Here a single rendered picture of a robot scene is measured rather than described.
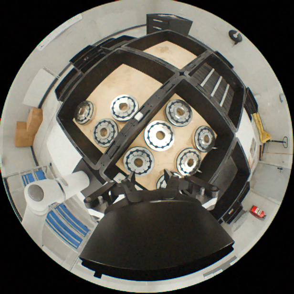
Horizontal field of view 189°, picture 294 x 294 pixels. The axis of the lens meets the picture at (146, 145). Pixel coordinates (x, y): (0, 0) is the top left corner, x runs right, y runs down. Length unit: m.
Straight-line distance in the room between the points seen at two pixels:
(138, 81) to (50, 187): 0.51
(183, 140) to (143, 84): 0.28
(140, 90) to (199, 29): 3.41
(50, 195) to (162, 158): 0.41
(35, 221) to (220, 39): 3.78
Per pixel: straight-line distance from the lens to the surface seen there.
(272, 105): 3.76
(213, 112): 0.35
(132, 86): 0.39
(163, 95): 0.25
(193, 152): 0.33
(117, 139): 0.23
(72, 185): 0.41
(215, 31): 3.46
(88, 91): 0.45
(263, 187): 3.35
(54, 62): 3.07
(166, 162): 0.33
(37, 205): 0.33
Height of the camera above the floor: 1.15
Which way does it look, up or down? 88 degrees down
